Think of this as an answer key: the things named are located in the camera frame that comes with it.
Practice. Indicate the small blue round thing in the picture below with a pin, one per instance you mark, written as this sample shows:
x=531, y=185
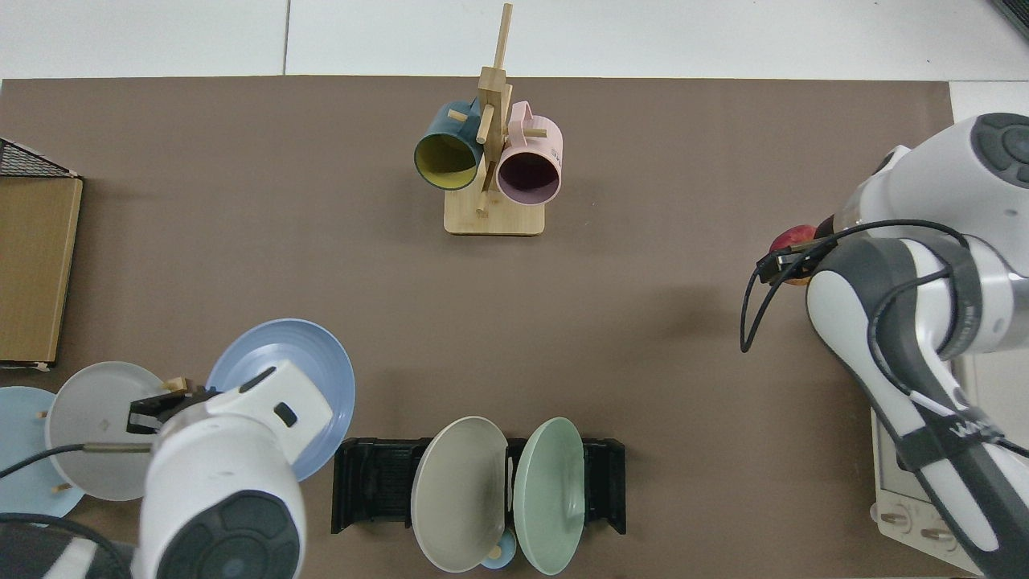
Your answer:
x=505, y=556

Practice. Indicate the beige plate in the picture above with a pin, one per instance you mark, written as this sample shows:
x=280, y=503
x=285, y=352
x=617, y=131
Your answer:
x=458, y=498

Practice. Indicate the wooden cup stand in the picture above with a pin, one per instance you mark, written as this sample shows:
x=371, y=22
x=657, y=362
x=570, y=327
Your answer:
x=494, y=217

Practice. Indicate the light blue plate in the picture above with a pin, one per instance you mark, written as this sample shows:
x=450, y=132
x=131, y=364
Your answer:
x=20, y=434

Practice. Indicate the pale toaster oven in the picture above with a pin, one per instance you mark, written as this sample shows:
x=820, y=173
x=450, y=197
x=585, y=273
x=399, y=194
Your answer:
x=892, y=474

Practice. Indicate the brown table cloth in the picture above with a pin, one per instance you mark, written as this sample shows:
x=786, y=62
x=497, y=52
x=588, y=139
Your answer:
x=482, y=338

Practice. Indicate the red yellow apple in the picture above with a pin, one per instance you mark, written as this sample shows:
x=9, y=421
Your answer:
x=792, y=238

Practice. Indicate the pink cup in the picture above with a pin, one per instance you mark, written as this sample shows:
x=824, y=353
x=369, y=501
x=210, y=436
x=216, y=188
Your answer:
x=530, y=137

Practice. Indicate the dark teal cup yellow inside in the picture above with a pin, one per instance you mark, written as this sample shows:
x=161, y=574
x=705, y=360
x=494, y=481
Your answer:
x=446, y=161

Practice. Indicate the wooden peg plate stand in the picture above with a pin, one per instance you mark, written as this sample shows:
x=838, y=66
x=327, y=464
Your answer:
x=176, y=384

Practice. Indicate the grey plate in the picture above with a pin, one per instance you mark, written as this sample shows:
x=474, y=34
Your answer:
x=88, y=418

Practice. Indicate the black dish rack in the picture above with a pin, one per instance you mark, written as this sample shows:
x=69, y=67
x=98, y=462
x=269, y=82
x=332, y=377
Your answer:
x=370, y=482

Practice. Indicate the pale green plate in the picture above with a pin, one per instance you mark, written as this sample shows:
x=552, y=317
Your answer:
x=551, y=498

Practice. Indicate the dark object at table corner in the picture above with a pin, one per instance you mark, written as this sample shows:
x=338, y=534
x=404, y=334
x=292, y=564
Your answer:
x=1014, y=16

